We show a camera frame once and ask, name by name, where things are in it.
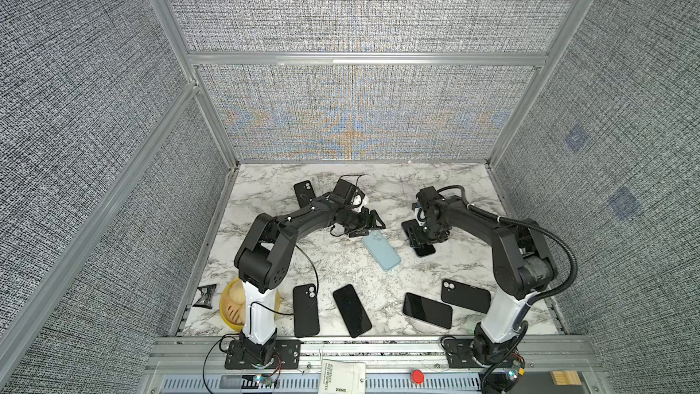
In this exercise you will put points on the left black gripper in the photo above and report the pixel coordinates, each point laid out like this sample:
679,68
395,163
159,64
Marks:
364,224

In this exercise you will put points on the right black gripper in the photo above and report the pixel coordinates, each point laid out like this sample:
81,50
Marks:
439,237

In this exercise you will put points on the black phone screen up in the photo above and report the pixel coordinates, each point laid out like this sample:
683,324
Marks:
417,238

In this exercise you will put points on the light blue phone case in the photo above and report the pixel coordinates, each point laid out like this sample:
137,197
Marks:
382,251

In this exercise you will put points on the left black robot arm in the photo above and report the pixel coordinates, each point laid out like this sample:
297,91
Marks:
265,255

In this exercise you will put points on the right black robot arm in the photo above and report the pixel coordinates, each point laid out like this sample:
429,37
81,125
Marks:
521,263

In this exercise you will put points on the black case near right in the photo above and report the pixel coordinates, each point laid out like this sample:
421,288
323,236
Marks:
465,296

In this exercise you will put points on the black case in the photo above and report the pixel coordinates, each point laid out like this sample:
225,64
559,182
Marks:
304,193
305,311
465,296

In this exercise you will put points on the black case far left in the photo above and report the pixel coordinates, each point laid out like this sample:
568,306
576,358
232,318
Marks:
304,193

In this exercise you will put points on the black phone near right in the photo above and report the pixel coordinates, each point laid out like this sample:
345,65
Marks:
428,310

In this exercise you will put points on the black phone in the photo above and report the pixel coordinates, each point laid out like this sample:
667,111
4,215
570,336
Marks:
428,310
352,311

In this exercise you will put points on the black phone near centre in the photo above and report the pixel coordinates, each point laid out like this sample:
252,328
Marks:
352,311

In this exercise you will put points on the black case near left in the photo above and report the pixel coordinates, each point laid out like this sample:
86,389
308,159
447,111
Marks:
305,311

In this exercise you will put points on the red emergency button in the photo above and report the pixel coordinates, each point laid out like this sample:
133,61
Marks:
418,377

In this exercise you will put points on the white paper label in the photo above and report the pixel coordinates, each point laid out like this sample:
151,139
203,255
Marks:
338,377

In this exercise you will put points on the yellow tape roll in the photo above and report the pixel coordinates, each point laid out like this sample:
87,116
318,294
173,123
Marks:
231,306

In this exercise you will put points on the small black clip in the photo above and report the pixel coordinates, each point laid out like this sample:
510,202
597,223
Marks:
205,295

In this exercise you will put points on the wooden block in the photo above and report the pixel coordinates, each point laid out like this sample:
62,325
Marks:
566,378

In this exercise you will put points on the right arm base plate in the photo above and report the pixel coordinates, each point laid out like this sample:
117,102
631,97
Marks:
459,353

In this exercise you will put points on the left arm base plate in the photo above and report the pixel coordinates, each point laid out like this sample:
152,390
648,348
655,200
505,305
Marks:
243,354

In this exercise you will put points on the aluminium frame rail front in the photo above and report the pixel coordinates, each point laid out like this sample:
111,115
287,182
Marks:
541,353

